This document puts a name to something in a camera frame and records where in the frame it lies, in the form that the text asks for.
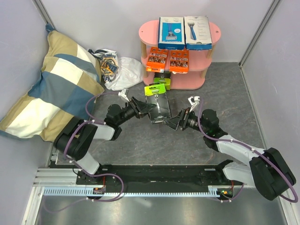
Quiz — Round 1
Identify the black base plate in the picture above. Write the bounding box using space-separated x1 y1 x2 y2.
76 165 242 193

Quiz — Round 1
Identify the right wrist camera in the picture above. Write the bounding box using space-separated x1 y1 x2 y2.
188 96 200 112

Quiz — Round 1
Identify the grey cable duct rail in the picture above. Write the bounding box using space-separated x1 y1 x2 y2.
43 187 220 197

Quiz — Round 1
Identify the blue razor box clear front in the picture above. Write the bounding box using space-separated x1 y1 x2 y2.
157 17 185 50

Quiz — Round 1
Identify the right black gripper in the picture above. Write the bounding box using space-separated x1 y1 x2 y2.
162 107 208 134

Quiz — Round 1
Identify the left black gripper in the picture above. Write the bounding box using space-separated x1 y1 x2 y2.
117 96 156 126

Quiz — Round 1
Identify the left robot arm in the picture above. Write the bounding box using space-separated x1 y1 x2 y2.
53 97 156 184

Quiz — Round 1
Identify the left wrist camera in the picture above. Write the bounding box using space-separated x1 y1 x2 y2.
118 88 129 102

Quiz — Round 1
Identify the green black razor pack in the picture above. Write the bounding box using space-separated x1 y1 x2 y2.
153 71 171 90

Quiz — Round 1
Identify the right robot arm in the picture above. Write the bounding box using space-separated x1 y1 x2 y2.
164 109 299 203

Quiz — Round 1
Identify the white blue razor box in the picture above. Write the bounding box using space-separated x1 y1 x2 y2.
184 16 212 51

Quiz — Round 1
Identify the striped blue beige pillow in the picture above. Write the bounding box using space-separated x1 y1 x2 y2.
0 24 104 142

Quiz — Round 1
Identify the black green razor box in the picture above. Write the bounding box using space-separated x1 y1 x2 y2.
144 83 172 124

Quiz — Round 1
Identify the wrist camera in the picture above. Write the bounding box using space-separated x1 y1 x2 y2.
118 88 129 102
188 96 200 112

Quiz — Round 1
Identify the orange razor box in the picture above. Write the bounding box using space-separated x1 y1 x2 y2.
146 47 168 73
169 50 189 74

